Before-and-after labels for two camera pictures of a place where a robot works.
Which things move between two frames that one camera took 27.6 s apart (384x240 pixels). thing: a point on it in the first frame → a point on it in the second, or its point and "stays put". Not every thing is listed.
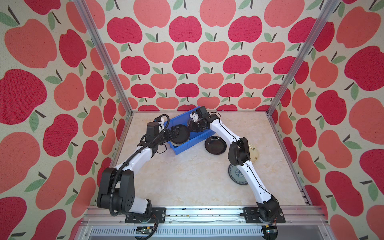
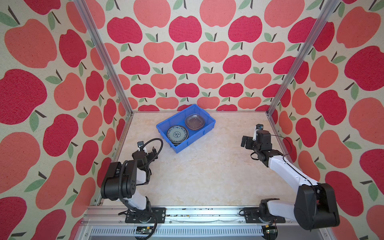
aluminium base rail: (206, 223) stays put
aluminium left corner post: (84, 8) stays put
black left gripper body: (166, 136) → (149, 158)
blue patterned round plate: (236, 175) → (177, 135)
